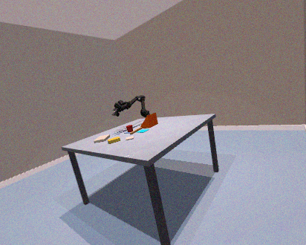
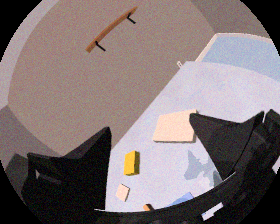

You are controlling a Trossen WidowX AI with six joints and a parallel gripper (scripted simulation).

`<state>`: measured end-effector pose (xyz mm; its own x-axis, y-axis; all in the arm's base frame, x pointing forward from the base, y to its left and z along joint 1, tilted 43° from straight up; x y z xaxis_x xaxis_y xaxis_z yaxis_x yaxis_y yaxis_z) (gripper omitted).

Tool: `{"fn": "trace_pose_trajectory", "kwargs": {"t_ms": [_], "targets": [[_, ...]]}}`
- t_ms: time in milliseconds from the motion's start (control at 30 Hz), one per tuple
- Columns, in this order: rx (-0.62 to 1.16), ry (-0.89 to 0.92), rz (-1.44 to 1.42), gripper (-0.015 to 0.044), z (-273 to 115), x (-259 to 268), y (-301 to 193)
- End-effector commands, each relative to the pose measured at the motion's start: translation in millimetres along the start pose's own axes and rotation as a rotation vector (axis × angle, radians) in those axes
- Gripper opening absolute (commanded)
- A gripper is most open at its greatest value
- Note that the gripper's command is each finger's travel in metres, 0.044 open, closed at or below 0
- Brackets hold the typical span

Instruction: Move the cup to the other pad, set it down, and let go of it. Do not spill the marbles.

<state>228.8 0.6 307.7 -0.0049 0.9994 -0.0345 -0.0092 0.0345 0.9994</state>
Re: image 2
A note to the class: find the orange flat bar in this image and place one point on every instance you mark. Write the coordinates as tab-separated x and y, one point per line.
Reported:
148	207

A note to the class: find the pale pink flat block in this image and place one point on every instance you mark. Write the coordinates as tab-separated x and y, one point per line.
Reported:
122	192

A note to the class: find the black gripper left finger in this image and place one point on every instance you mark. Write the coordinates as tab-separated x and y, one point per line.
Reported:
84	170

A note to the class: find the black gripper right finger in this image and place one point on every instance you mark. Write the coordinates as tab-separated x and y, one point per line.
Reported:
225	141

